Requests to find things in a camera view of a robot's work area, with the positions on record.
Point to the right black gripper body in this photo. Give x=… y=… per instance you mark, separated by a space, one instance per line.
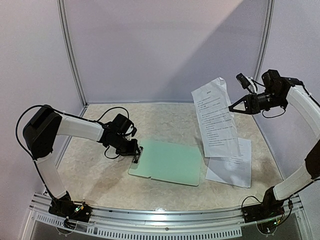
x=250 y=103

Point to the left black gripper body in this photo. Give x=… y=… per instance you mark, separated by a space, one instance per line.
x=126 y=150

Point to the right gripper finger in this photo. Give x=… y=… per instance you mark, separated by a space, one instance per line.
x=244 y=100
x=245 y=111

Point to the printed paper sheet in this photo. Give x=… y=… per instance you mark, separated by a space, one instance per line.
x=235 y=171
x=216 y=123

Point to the green translucent plastic folder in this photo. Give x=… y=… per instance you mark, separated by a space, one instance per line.
x=168 y=162

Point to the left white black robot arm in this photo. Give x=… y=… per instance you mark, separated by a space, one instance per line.
x=47 y=123

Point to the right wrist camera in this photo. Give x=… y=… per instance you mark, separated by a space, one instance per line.
x=247 y=83

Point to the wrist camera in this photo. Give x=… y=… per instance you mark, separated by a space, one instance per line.
x=247 y=83
x=124 y=126

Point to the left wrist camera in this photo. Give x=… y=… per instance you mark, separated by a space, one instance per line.
x=124 y=126

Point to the aluminium front rail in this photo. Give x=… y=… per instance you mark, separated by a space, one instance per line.
x=238 y=223

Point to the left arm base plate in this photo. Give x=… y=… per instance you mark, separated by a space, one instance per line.
x=77 y=211

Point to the right aluminium frame post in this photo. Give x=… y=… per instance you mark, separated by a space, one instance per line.
x=259 y=14

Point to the aluminium frame post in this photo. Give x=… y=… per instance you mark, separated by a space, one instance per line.
x=61 y=5
x=259 y=14

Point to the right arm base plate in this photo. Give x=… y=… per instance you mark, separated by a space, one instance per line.
x=262 y=212

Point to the left aluminium frame post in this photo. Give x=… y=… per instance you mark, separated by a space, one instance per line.
x=61 y=5

